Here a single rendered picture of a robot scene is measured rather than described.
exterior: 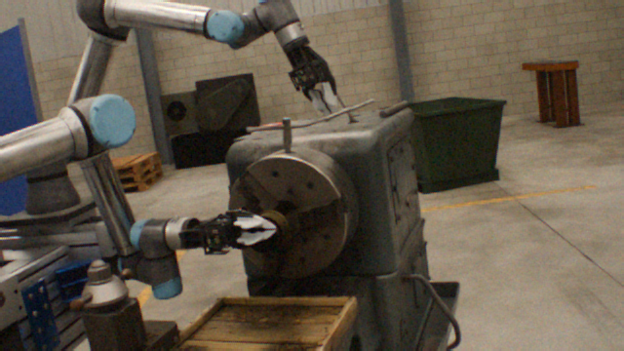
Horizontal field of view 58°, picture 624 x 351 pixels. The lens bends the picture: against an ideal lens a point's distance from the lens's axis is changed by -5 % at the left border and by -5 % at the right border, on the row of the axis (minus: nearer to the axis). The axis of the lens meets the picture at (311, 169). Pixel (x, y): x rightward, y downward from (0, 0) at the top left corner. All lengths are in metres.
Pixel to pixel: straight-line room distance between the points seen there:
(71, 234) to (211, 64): 10.05
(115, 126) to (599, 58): 11.53
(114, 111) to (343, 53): 10.13
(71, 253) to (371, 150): 0.85
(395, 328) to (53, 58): 11.50
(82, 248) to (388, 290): 0.83
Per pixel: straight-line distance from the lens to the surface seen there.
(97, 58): 1.72
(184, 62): 11.71
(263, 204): 1.39
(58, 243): 1.70
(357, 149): 1.51
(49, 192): 1.69
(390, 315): 1.63
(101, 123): 1.28
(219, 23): 1.40
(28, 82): 6.29
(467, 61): 11.58
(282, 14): 1.50
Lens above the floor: 1.43
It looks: 10 degrees down
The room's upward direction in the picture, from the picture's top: 8 degrees counter-clockwise
